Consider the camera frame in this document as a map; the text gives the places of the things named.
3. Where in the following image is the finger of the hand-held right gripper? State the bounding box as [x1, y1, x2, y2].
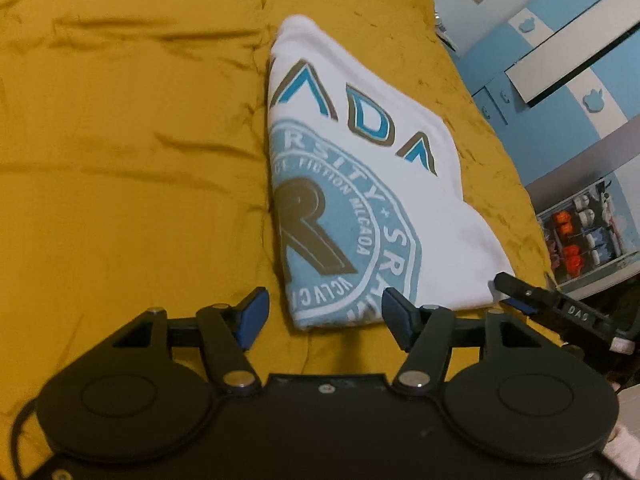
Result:
[501, 298, 541, 318]
[493, 272, 560, 311]

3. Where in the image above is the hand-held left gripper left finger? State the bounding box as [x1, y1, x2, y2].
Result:
[112, 287, 271, 395]

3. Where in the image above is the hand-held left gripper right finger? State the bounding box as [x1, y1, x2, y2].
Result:
[381, 288, 543, 393]

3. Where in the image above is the white printed t-shirt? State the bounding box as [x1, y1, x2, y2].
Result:
[265, 14, 513, 331]

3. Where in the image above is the shelf with small toys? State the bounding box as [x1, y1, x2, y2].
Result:
[535, 175, 640, 293]

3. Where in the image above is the mustard yellow blanket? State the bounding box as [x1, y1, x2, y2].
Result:
[0, 0, 576, 466]

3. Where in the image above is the blue and white wardrobe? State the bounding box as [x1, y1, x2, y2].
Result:
[452, 0, 640, 201]

